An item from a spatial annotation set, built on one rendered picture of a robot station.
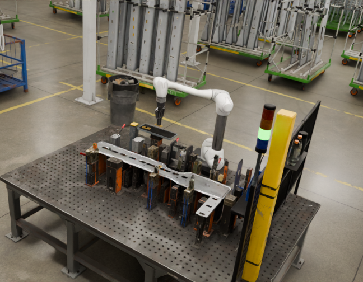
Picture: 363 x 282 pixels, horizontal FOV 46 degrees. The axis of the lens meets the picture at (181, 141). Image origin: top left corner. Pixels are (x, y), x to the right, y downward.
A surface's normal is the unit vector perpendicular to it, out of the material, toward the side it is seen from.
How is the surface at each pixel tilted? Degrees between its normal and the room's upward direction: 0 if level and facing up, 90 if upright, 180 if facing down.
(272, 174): 87
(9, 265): 0
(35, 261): 0
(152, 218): 0
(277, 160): 90
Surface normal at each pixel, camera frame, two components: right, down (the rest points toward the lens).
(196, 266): 0.10, -0.89
